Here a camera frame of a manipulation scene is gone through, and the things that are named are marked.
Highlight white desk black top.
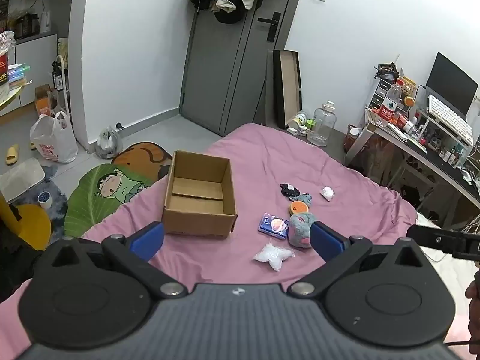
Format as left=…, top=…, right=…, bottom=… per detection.
left=344, top=108, right=480, bottom=211

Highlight black monitor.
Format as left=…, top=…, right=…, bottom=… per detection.
left=425, top=52, right=480, bottom=121

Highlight grey door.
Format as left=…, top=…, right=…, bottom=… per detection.
left=179, top=0, right=309, bottom=138

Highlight small orange cardboard box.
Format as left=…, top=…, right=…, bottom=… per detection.
left=34, top=83, right=57, bottom=118

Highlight white kitchen cabinet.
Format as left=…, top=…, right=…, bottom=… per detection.
left=10, top=31, right=59, bottom=108

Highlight large clear plastic jar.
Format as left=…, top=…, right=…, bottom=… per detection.
left=307, top=101, right=338, bottom=148

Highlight grey-blue fluffy rug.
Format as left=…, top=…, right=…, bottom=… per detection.
left=37, top=164, right=69, bottom=241

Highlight black door lock handle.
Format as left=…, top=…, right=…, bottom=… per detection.
left=257, top=11, right=282, bottom=43

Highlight pink bed sheet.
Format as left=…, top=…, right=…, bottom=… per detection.
left=0, top=122, right=419, bottom=360

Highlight flat cardboard tray black rim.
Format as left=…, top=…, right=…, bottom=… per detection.
left=272, top=49, right=303, bottom=129

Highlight white plastic shopping bag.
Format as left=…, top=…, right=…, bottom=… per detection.
left=29, top=111, right=79, bottom=164

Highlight clear plastic bag white filling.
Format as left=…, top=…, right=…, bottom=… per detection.
left=253, top=242, right=296, bottom=272

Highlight white green can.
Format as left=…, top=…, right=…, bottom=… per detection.
left=287, top=111, right=309, bottom=130

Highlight blue pink tissue packet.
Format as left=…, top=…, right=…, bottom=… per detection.
left=258, top=212, right=290, bottom=240

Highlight red snack bag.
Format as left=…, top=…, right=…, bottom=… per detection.
left=0, top=31, right=17, bottom=100

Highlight green cartoon floor mat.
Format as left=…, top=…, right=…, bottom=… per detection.
left=63, top=163, right=155, bottom=239

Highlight small drawer organiser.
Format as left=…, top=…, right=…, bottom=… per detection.
left=369, top=76, right=410, bottom=116

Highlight red jar white lid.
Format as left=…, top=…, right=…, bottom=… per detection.
left=344, top=124, right=364, bottom=152

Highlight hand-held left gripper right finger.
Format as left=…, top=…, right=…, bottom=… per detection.
left=289, top=221, right=426, bottom=300

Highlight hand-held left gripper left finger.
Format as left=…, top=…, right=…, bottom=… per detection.
left=40, top=222, right=188, bottom=300

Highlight yellow round stool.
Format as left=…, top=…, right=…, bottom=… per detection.
left=0, top=189, right=52, bottom=251

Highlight grey plush toy pink face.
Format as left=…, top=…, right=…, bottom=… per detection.
left=288, top=212, right=316, bottom=249

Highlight dark tangled hair accessories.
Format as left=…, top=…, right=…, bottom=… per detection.
left=374, top=61, right=401, bottom=80

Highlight person's right hand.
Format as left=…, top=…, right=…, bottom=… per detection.
left=465, top=272, right=480, bottom=341

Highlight clear water bottle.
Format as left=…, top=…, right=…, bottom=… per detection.
left=378, top=82, right=403, bottom=127

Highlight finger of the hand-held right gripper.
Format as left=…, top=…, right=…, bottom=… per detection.
left=407, top=224, right=456, bottom=254

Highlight white bedding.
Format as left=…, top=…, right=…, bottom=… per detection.
left=415, top=210, right=480, bottom=360

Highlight white desk riser shelf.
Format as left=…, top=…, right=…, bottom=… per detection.
left=414, top=108, right=474, bottom=168

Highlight white flat cushion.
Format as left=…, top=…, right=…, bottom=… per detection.
left=0, top=157, right=47, bottom=204

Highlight black bottle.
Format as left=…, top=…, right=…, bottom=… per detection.
left=52, top=61, right=65, bottom=93

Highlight white wire rack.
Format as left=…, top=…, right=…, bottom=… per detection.
left=55, top=54, right=73, bottom=121

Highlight white keyboard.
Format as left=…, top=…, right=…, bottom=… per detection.
left=427, top=94, right=474, bottom=144

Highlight grey plastic bag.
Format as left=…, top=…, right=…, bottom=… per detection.
left=95, top=125, right=124, bottom=160

